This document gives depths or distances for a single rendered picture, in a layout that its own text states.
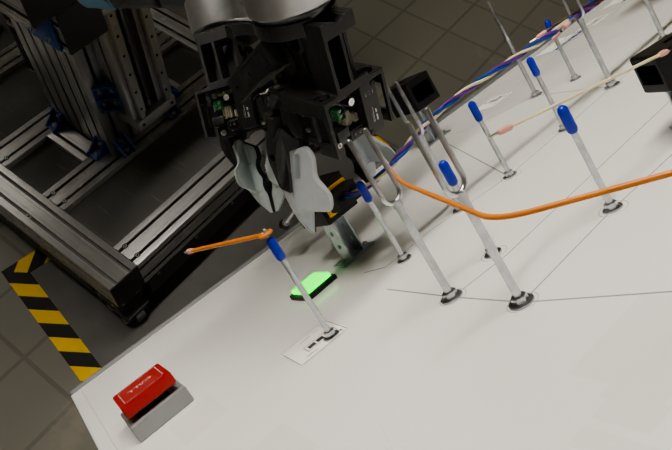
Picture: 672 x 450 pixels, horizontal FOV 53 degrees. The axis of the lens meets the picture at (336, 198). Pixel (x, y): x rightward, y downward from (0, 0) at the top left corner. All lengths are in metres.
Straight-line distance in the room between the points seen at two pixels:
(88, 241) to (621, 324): 1.61
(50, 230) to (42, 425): 0.49
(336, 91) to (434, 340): 0.21
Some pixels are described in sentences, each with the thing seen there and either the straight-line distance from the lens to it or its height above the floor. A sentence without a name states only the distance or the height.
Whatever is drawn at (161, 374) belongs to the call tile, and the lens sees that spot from 0.64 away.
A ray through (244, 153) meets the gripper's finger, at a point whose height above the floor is 1.08.
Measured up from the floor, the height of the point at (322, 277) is 1.09.
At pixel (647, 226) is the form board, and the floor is 1.32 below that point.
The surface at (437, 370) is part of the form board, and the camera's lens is 0.44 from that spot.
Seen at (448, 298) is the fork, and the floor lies 1.25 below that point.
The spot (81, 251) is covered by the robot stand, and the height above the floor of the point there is 0.23.
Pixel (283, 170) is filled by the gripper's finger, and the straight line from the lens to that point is 0.62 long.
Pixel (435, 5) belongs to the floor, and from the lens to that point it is 2.81.
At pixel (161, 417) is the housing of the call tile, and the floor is 1.11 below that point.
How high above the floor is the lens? 1.69
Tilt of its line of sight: 53 degrees down
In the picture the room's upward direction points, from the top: straight up
